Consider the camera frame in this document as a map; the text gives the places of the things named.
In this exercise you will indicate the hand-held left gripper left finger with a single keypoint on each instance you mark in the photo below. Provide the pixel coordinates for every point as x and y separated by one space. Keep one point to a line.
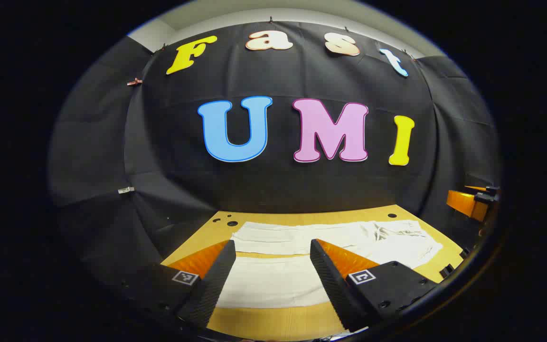
214 285

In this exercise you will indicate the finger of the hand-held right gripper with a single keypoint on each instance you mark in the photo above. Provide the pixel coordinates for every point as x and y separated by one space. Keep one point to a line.
466 205

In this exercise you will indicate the white cloth clip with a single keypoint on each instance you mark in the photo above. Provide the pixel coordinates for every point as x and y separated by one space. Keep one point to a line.
125 190

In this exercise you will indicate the white jeans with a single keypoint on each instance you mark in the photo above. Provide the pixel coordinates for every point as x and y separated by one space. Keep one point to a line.
273 285

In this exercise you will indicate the black table clamp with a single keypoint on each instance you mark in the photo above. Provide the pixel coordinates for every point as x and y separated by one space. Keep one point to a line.
465 252
446 270

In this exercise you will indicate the black backdrop cloth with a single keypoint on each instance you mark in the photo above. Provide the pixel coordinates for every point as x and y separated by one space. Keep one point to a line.
278 190

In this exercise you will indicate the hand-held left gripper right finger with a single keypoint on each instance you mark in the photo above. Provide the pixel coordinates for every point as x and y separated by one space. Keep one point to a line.
333 285

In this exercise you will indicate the red cloth clip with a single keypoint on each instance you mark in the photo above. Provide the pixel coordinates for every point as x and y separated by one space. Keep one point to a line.
134 81

